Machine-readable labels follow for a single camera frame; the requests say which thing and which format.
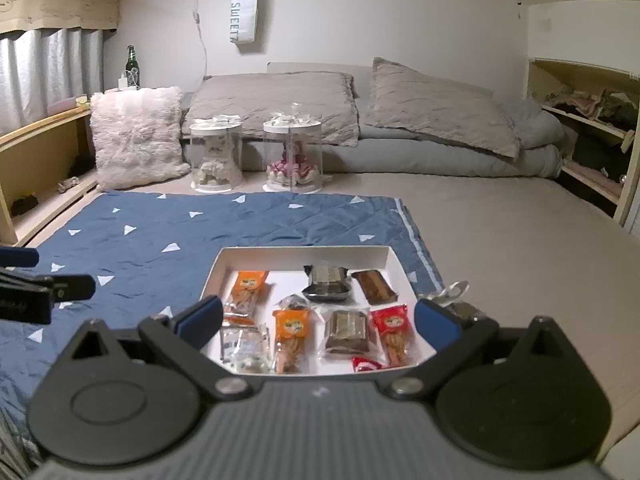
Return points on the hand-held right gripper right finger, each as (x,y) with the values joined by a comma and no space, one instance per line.
(437,325)

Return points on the white green snack packet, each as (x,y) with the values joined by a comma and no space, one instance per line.
(245,350)

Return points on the crumpled clear plastic wrapper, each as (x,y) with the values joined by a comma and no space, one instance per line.
(450,291)

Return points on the grey curtain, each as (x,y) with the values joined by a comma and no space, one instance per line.
(50,80)

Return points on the small white charger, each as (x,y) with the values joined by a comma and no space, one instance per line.
(125,82)

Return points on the white hanging bag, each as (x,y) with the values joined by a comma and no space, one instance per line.
(245,10)

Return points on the folded grey duvet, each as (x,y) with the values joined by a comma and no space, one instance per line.
(425,160)

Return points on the pink flat item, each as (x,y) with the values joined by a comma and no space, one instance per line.
(67,102)

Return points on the small red candy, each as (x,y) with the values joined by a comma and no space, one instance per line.
(365,364)

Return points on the orange snack packet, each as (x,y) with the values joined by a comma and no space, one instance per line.
(247,285)
(292,325)

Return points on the white cardboard box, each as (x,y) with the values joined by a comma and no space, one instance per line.
(285,260)

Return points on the black tray cake packet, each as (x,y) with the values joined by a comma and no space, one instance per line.
(327,290)

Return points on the white dress doll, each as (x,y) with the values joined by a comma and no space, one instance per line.
(216,167)

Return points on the fluffy white pillow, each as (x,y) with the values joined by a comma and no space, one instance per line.
(135,135)

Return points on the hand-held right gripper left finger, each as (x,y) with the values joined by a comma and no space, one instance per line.
(200,317)

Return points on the grey quilted pillow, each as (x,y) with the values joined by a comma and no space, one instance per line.
(270,105)
(435,105)

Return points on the pile of clothes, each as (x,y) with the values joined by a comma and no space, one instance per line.
(585,105)

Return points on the blue quilted mat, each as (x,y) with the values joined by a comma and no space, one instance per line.
(150,230)

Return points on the beige printed valance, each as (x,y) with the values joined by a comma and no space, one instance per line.
(60,2)

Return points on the clear cylinder display box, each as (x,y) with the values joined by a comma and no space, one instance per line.
(293,130)
(216,132)

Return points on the green glass bottle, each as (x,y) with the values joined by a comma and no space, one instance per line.
(132,62)

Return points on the square brown cake packet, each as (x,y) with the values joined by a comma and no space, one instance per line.
(347,327)

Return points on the white framed wall shelf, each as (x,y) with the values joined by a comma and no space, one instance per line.
(575,72)

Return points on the brown cake bar packet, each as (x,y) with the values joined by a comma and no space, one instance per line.
(375,287)

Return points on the small black object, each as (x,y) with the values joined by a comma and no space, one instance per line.
(25,202)

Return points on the small pale object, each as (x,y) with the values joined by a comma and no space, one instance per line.
(69,184)

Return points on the pink dress doll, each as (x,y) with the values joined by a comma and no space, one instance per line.
(292,165)

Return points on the red snack packet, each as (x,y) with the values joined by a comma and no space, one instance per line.
(392,322)

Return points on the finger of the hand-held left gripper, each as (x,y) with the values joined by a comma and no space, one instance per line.
(20,256)
(75,287)

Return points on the long wooden shelf unit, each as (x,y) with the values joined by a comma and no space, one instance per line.
(45,150)

